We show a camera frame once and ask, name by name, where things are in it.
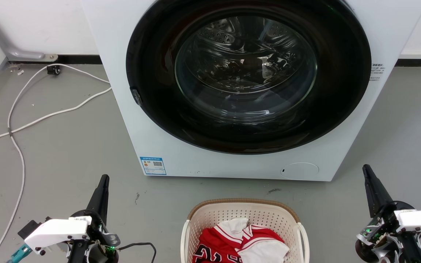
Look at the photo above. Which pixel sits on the small black floor plug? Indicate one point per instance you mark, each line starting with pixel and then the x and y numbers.
pixel 53 69

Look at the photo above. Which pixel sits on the small black text sticker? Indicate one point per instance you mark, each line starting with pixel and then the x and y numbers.
pixel 376 72

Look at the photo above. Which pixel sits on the round white filter cover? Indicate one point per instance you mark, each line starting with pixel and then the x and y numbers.
pixel 300 170

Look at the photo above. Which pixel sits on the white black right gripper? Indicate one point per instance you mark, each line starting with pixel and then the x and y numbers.
pixel 415 221

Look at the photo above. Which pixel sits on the red and white jersey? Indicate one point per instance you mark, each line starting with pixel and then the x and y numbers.
pixel 225 241

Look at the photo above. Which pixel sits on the teal connector piece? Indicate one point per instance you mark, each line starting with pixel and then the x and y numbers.
pixel 18 254

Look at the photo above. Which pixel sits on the white front-load washing machine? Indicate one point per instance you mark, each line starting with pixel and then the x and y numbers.
pixel 122 109

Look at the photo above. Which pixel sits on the blue energy label sticker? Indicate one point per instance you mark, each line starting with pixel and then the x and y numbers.
pixel 153 166

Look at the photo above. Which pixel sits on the cream plastic laundry basket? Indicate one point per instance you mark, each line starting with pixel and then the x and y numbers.
pixel 239 210

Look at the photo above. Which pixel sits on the black round washer door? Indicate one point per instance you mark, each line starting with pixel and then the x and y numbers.
pixel 159 109

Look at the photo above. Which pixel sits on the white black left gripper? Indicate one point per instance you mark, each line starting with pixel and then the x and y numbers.
pixel 57 232

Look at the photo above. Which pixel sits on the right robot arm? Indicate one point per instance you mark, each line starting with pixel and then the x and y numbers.
pixel 411 250

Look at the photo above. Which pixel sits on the grey metal pipe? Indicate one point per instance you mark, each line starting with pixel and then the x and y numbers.
pixel 9 47

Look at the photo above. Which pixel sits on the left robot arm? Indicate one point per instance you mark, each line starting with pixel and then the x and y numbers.
pixel 82 254

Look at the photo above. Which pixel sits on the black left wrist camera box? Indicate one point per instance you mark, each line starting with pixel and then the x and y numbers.
pixel 27 228

